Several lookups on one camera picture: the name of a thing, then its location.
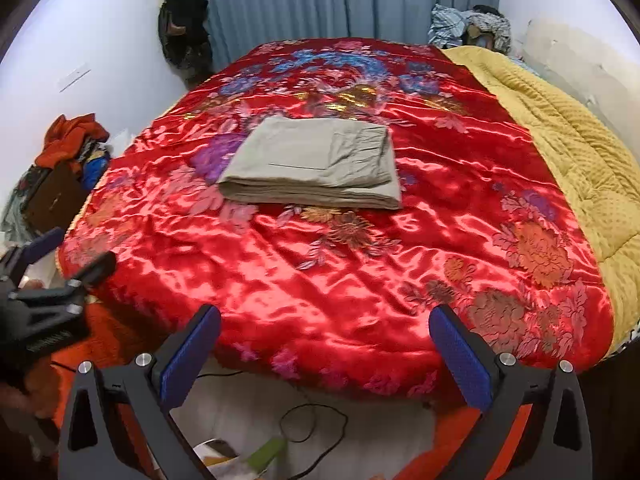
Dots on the brown nightstand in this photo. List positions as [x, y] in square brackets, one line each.
[52, 200]

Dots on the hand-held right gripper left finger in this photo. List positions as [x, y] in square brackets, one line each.
[190, 355]

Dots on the green object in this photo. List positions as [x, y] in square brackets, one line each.
[266, 452]

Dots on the beige pants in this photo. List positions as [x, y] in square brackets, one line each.
[320, 160]

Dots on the cream padded headboard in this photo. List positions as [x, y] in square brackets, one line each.
[585, 67]

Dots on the blue cloth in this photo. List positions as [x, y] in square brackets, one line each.
[95, 167]

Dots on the pile of grey patterned clothes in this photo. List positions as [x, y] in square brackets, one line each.
[465, 25]

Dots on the orange rug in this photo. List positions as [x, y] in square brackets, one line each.
[117, 330]

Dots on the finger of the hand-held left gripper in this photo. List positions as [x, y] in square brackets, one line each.
[40, 247]
[97, 266]

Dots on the orange garment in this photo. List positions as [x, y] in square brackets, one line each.
[70, 137]

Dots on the red floral satin blanket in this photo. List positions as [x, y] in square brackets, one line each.
[350, 280]

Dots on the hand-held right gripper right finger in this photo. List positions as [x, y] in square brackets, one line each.
[460, 355]

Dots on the grey-blue curtain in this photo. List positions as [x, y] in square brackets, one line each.
[325, 0]

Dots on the black hanging clothes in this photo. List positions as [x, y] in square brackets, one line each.
[182, 20]

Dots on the white wall strip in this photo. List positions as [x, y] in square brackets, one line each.
[75, 78]

